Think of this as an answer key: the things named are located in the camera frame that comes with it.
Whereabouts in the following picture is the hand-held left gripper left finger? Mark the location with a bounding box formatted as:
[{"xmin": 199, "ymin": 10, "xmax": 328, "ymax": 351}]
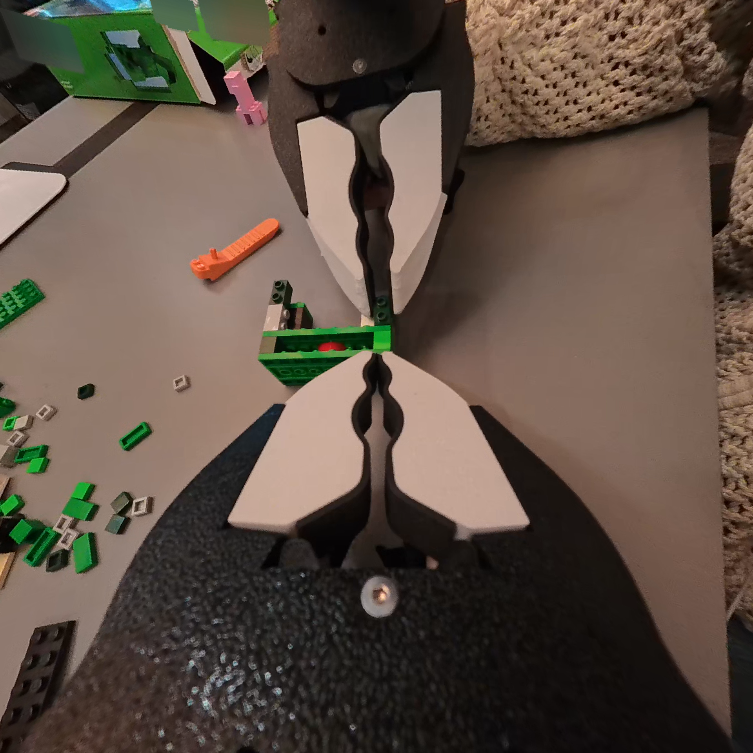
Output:
[{"xmin": 227, "ymin": 351, "xmax": 378, "ymax": 568}]

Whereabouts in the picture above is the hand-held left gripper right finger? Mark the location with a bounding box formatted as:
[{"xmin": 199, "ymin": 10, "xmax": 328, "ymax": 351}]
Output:
[{"xmin": 376, "ymin": 353, "xmax": 531, "ymax": 566}]

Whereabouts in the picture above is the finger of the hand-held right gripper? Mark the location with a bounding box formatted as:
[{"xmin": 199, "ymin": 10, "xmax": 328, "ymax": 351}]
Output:
[
  {"xmin": 379, "ymin": 88, "xmax": 449, "ymax": 315},
  {"xmin": 296, "ymin": 113, "xmax": 378, "ymax": 316}
]

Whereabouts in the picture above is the green lego build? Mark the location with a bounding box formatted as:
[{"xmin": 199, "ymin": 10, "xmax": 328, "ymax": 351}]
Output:
[{"xmin": 258, "ymin": 281, "xmax": 394, "ymax": 388}]

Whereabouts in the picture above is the pile of lego pieces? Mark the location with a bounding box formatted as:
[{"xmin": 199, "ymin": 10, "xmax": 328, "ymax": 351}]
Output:
[{"xmin": 0, "ymin": 376, "xmax": 189, "ymax": 589}]

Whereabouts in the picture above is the person's right forearm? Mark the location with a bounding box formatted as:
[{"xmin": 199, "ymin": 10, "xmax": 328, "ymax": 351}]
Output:
[{"xmin": 465, "ymin": 0, "xmax": 753, "ymax": 148}]

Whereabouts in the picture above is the pink lego pig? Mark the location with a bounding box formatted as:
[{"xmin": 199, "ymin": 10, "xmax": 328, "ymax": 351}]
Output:
[{"xmin": 224, "ymin": 71, "xmax": 266, "ymax": 127}]

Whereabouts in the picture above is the green lego set box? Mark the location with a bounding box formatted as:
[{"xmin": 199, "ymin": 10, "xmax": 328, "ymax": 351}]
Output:
[{"xmin": 47, "ymin": 12, "xmax": 217, "ymax": 107}]

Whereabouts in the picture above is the green lego plate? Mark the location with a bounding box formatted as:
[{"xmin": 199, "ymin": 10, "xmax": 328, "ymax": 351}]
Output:
[{"xmin": 0, "ymin": 278, "xmax": 46, "ymax": 330}]

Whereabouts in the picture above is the black lego plate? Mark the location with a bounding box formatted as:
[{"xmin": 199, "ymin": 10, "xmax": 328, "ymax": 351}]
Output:
[{"xmin": 0, "ymin": 620, "xmax": 77, "ymax": 751}]

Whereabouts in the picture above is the orange brick separator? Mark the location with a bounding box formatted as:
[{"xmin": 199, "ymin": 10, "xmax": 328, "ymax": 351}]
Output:
[{"xmin": 190, "ymin": 218, "xmax": 282, "ymax": 284}]

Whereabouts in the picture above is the open green cardboard box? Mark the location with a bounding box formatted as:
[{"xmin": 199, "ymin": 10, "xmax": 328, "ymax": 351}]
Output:
[{"xmin": 188, "ymin": 24, "xmax": 277, "ymax": 74}]

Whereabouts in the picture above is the person's cream knit sweater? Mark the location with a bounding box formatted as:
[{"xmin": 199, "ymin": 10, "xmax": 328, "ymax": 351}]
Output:
[{"xmin": 712, "ymin": 126, "xmax": 753, "ymax": 624}]

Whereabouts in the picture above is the white book stand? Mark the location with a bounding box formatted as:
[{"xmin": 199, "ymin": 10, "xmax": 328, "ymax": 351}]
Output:
[{"xmin": 0, "ymin": 167, "xmax": 67, "ymax": 247}]

